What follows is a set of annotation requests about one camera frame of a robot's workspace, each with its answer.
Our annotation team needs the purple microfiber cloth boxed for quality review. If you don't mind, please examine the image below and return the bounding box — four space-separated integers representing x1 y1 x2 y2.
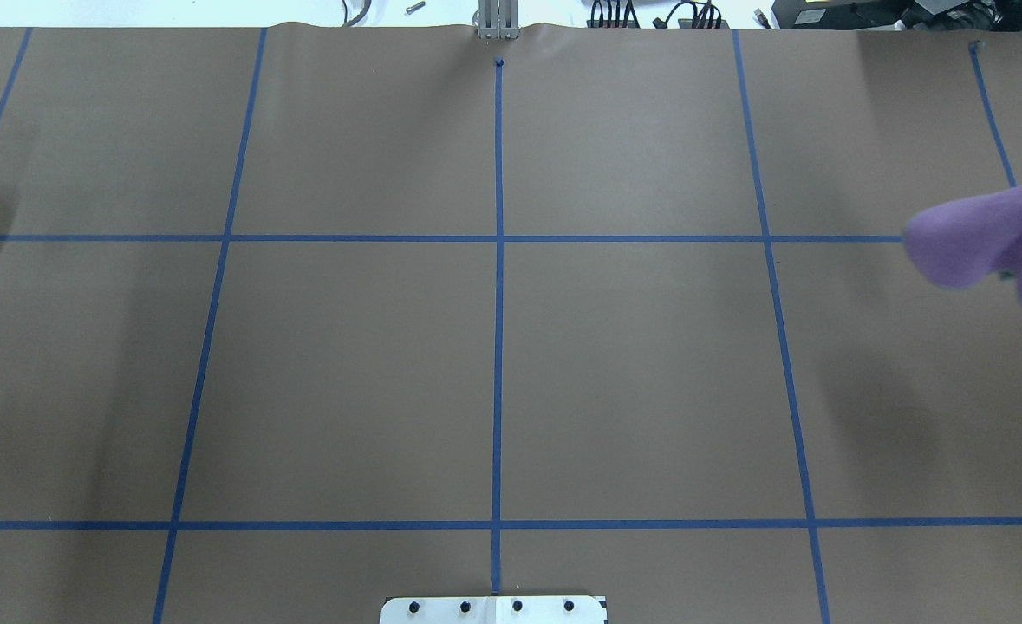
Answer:
902 185 1022 303

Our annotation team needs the lower black orange adapter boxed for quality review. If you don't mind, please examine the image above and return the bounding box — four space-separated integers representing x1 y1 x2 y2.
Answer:
652 1 730 30

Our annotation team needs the black orange adapter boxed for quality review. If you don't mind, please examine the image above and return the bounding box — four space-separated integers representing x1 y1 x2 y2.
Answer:
652 1 730 30
585 0 641 29

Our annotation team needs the upper black orange adapter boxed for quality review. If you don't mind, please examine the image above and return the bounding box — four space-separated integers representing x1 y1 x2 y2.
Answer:
585 0 641 29

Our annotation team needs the aluminium frame post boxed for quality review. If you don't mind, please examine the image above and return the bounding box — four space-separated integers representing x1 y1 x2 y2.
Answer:
472 0 521 40

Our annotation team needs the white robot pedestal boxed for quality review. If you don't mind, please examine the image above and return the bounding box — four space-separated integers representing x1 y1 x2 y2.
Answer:
379 594 609 623

